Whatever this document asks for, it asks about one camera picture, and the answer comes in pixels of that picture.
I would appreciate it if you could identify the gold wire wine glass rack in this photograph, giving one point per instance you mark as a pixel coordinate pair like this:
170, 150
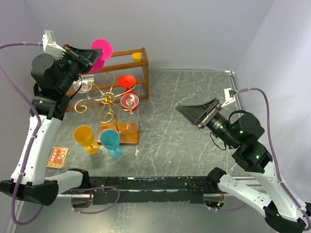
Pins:
111, 115

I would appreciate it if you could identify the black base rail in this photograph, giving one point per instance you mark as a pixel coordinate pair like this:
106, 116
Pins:
192, 189

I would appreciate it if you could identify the blue plastic wine glass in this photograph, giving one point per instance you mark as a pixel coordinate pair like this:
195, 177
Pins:
110, 139

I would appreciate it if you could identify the pink plastic wine glass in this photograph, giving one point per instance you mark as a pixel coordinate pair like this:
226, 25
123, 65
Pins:
106, 53

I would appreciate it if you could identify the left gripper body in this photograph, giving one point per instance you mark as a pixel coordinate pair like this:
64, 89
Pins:
76, 63

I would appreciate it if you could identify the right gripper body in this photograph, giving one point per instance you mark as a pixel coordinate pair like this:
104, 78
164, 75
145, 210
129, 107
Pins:
211, 113

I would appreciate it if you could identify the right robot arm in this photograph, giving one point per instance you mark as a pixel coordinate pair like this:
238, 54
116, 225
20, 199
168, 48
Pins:
282, 211

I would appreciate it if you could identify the clear flute glass two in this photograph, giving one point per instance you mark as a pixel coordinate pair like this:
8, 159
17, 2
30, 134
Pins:
129, 102

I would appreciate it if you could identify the yellow block on shelf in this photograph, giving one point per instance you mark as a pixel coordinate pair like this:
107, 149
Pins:
137, 56

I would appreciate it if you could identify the white red box on shelf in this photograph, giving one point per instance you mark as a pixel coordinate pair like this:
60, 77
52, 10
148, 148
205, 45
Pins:
88, 77

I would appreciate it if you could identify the orange wooden shelf rack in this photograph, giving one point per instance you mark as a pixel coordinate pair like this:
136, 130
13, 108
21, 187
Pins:
122, 63

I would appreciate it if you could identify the clear flute glass three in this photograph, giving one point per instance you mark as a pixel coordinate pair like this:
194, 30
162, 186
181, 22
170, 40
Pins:
88, 104

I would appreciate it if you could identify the yellow plastic wine glass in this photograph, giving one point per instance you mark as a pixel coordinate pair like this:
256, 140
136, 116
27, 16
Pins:
84, 136

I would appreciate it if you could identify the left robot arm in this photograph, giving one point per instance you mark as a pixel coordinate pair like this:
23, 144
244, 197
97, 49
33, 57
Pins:
53, 75

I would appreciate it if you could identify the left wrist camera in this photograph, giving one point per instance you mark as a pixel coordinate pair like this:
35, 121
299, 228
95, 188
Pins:
50, 45

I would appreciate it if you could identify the clear flute glass one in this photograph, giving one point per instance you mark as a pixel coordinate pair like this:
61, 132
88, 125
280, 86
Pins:
132, 122

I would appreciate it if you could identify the red plastic wine glass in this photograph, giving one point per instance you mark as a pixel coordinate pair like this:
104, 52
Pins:
127, 82

